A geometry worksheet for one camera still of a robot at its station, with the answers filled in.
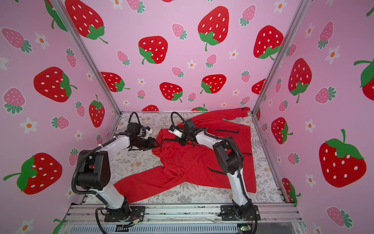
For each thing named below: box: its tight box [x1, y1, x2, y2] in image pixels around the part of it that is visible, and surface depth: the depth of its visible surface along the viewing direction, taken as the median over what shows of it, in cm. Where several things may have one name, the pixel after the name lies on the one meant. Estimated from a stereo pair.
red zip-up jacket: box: [112, 106, 257, 204], surface depth 87 cm
